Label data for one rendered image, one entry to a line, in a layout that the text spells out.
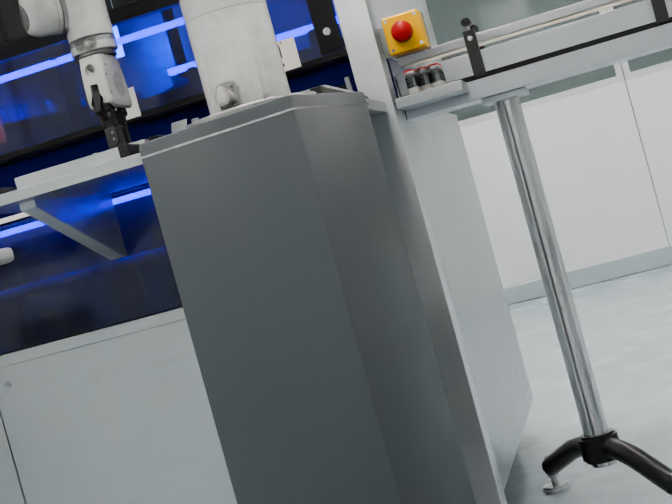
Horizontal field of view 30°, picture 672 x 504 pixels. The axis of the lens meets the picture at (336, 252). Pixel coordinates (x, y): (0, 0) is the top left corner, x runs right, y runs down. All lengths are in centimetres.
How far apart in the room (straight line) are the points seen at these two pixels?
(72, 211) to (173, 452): 55
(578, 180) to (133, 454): 468
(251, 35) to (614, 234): 532
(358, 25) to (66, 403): 97
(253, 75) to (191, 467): 105
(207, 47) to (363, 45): 68
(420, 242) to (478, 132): 462
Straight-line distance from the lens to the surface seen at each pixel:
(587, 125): 696
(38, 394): 267
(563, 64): 247
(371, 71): 241
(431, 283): 240
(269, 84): 177
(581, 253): 698
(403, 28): 237
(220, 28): 177
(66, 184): 215
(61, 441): 267
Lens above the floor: 68
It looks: 1 degrees down
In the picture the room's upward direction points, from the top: 15 degrees counter-clockwise
